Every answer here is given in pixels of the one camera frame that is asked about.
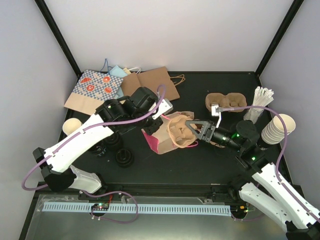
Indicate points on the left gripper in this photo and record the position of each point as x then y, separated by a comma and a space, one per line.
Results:
150, 129

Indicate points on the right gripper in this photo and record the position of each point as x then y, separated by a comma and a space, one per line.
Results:
206, 124

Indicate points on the pink cakes paper bag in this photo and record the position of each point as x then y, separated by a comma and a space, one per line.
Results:
160, 142

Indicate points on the pulp cup carrier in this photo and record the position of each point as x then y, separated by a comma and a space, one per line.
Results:
179, 133
231, 100

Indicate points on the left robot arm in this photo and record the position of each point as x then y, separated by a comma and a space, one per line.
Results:
143, 108

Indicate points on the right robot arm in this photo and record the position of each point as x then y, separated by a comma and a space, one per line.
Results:
260, 186

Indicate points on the front black lid stack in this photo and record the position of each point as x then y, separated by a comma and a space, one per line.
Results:
124, 157

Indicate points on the black lid stack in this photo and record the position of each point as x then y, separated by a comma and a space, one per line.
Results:
124, 157
114, 142

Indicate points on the middle black lid stack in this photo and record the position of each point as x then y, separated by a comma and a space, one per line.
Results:
114, 142

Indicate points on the brown kraft paper bag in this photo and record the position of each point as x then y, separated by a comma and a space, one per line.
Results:
150, 79

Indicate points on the cream paper bag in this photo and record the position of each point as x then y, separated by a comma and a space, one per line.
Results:
129, 71

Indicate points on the light blue paper bag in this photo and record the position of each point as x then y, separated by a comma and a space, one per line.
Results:
117, 72

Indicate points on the blue checkered paper bag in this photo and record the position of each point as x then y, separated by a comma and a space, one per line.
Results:
92, 90

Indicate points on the right paper cup stack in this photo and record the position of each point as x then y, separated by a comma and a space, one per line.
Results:
274, 132

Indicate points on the paper cup stack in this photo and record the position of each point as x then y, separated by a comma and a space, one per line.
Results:
274, 132
71, 125

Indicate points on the left paper cup stack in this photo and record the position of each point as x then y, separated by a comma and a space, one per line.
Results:
71, 125

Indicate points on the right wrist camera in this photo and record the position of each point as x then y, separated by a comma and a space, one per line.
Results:
216, 112

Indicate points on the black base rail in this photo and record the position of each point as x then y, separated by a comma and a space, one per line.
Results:
216, 192

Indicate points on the light blue cable duct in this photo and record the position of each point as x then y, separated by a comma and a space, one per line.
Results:
120, 208

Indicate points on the right black frame post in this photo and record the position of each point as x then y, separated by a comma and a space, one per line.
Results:
281, 31

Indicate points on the black frame post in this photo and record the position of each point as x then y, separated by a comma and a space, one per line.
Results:
281, 31
48, 17

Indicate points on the left black frame post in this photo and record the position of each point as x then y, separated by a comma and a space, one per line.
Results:
48, 17

